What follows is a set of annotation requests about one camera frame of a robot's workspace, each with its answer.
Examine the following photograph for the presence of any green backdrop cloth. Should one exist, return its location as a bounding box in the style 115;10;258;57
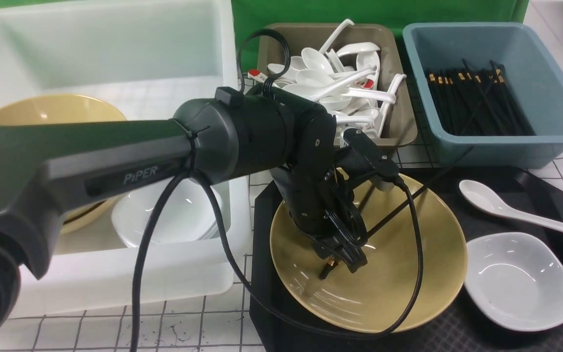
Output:
0;0;530;71

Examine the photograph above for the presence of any pile of white spoons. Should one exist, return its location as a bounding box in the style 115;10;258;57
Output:
267;19;406;139

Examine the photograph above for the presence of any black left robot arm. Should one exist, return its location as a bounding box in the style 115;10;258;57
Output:
0;85;399;326

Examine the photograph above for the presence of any white ceramic soup spoon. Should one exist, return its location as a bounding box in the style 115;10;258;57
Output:
458;179;563;233

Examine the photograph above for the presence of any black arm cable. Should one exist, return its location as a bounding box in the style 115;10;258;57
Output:
130;28;425;352

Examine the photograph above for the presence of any black serving tray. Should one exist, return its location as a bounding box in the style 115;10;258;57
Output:
250;167;563;352

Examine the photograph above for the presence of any white square dish stack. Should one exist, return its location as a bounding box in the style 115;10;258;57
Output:
111;179;217;248

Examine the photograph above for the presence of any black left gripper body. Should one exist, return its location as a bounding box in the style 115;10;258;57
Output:
272;129;399;249

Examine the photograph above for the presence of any yellow noodle bowl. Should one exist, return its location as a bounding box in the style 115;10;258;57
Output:
269;190;468;333

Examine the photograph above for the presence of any olive spoon bin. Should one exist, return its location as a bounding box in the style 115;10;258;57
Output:
252;23;418;151

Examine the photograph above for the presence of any black chopsticks bundle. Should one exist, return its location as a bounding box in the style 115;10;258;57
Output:
424;59;536;136

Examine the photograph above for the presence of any blue chopstick bin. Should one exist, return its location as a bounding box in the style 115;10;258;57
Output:
403;22;563;169

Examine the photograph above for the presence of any black chopstick pair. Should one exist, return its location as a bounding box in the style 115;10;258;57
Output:
319;147;475;286

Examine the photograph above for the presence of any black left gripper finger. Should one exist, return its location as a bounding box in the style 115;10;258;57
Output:
313;239;368;274

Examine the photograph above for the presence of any large white plastic tub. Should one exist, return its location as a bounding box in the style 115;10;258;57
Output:
0;0;238;318

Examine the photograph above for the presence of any white square sauce dish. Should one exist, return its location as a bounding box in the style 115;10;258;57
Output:
463;232;563;332

